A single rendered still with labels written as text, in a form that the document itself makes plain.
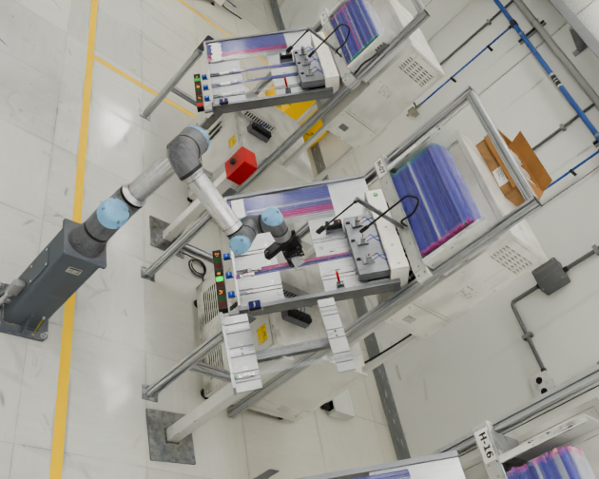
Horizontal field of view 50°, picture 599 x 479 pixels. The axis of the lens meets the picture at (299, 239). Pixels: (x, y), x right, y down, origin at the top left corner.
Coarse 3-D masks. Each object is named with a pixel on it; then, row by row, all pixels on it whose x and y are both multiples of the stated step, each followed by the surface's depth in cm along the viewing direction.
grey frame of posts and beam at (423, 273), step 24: (456, 96) 301; (408, 144) 314; (384, 192) 308; (504, 216) 256; (528, 216) 252; (408, 240) 285; (480, 240) 260; (456, 264) 268; (408, 288) 280; (216, 336) 282; (192, 360) 289; (168, 384) 300; (264, 384) 323; (240, 408) 330
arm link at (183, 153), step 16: (176, 144) 230; (192, 144) 231; (176, 160) 228; (192, 160) 229; (192, 176) 229; (208, 192) 233; (208, 208) 235; (224, 208) 235; (224, 224) 237; (240, 224) 239; (240, 240) 236
